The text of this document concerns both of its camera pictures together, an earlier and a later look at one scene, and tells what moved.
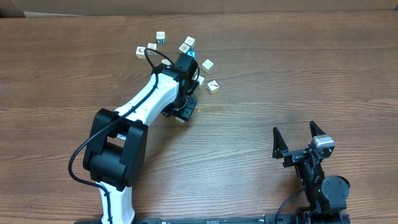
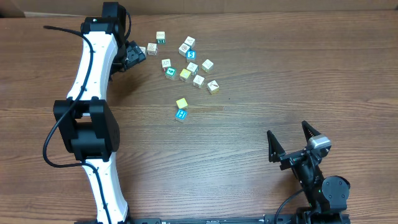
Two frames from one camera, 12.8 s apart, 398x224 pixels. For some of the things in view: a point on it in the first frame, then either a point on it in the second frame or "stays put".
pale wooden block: x=200 y=80 stays put
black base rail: x=270 y=218 stays put
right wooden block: x=208 y=65 stays put
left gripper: x=187 y=110 -> x=135 y=55
